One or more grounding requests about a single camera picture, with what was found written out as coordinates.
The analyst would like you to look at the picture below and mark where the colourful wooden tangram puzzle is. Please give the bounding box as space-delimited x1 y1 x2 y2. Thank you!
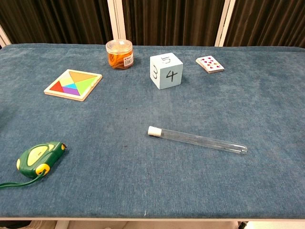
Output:
43 69 103 102

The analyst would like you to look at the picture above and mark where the dark pleated curtain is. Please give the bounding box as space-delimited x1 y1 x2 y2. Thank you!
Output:
0 0 305 47

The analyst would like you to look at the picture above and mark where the transparent test tube white cap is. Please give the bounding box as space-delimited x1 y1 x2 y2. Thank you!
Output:
147 125 248 156

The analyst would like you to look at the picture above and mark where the light blue numbered cube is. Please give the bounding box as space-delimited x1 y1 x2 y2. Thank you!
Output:
150 52 183 90

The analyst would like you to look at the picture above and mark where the white frame post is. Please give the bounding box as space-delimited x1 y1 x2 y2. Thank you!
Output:
107 0 127 46
0 25 12 48
214 0 236 47

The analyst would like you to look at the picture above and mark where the green car-shaped tape measure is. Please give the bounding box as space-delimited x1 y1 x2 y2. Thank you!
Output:
0 141 68 188

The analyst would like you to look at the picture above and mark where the deck of playing cards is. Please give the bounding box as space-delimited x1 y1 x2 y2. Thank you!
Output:
195 55 225 74

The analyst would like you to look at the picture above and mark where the clear jar of rubber bands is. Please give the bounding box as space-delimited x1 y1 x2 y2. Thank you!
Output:
105 39 134 71

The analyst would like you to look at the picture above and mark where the blue table cloth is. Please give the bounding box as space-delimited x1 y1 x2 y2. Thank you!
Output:
0 43 305 219

